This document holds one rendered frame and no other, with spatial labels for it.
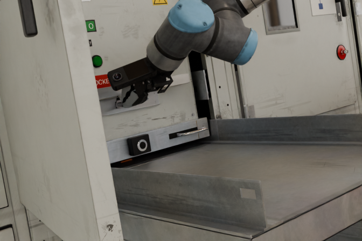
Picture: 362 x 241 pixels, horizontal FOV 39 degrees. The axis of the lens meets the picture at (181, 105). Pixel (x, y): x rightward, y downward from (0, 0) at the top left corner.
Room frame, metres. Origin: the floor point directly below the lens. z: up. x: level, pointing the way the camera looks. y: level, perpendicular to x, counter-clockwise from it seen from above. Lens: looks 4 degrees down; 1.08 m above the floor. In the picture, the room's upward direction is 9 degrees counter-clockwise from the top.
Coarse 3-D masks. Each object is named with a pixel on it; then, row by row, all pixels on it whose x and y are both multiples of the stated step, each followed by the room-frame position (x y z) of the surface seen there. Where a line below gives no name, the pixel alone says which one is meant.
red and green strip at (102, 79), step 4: (96, 76) 1.37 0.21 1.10; (100, 76) 1.38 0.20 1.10; (104, 76) 1.38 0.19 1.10; (96, 80) 1.37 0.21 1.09; (100, 80) 1.37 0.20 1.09; (104, 80) 1.38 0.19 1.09; (108, 80) 1.39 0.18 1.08; (96, 84) 1.37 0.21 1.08; (100, 84) 1.37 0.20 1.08; (104, 84) 1.38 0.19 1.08; (108, 84) 1.39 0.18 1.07
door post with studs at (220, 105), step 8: (208, 56) 1.56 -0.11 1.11; (208, 64) 1.57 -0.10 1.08; (216, 64) 1.58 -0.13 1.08; (208, 72) 1.57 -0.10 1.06; (216, 72) 1.58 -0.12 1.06; (224, 72) 1.60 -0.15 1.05; (208, 80) 1.56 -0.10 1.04; (216, 80) 1.58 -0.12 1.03; (224, 80) 1.60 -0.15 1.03; (216, 88) 1.58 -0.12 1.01; (224, 88) 1.59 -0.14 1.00; (216, 96) 1.57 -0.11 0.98; (224, 96) 1.59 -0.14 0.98; (208, 104) 1.61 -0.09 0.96; (216, 104) 1.57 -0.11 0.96; (224, 104) 1.59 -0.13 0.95; (216, 112) 1.57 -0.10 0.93; (224, 112) 1.58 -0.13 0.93
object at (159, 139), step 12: (192, 120) 1.54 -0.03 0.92; (204, 120) 1.57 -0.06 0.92; (144, 132) 1.43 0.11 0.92; (156, 132) 1.46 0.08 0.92; (168, 132) 1.48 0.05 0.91; (180, 132) 1.51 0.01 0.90; (204, 132) 1.57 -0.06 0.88; (108, 144) 1.36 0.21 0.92; (120, 144) 1.38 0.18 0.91; (156, 144) 1.45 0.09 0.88; (168, 144) 1.48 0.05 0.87; (120, 156) 1.37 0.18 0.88; (132, 156) 1.40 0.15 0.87
